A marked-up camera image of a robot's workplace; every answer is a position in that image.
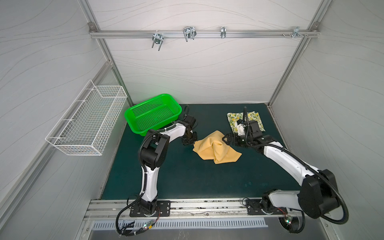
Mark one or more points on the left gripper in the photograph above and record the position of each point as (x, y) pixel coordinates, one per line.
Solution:
(195, 138)

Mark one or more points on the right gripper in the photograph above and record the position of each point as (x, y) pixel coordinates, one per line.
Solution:
(231, 139)

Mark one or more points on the lemon print skirt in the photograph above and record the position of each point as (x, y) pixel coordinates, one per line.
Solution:
(253, 116)

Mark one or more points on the yellow skirt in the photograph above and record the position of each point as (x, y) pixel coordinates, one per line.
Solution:
(214, 148)

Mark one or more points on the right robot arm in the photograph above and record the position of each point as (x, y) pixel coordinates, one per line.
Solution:
(318, 196)

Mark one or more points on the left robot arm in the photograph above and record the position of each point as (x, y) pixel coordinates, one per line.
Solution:
(152, 154)

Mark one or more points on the green plastic basket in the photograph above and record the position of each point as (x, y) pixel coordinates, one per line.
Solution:
(152, 114)

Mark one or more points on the small metal hook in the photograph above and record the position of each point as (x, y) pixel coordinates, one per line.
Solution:
(223, 32)

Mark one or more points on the left U-bolt clamp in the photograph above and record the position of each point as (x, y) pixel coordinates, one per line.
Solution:
(157, 39)

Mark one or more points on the u-bolt clamp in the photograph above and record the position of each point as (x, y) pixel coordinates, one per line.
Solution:
(189, 33)
(157, 39)

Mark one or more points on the middle U-bolt clamp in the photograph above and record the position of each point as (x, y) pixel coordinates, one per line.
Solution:
(189, 33)

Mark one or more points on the white vent strip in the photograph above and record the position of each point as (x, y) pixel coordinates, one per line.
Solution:
(173, 224)

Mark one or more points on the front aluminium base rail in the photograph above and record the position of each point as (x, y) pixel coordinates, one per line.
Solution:
(180, 208)

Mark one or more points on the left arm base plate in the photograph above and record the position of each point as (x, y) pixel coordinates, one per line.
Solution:
(162, 208)

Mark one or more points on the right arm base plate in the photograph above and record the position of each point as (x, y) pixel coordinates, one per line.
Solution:
(255, 207)

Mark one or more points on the white wire basket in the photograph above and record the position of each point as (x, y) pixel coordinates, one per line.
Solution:
(87, 124)

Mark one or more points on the right bolt bracket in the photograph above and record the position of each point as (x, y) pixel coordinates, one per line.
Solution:
(296, 33)

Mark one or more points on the horizontal aluminium rail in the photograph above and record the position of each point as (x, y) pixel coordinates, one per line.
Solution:
(201, 34)

